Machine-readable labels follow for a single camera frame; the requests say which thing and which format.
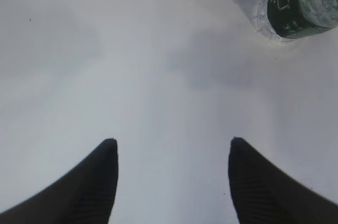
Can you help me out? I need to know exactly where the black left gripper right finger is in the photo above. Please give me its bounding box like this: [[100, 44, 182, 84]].
[[228, 137, 337, 223]]

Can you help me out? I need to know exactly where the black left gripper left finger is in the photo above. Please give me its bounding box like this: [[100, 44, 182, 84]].
[[1, 139, 119, 223]]

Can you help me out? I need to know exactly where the clear water bottle green label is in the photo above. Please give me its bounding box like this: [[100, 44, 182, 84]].
[[255, 0, 337, 41]]

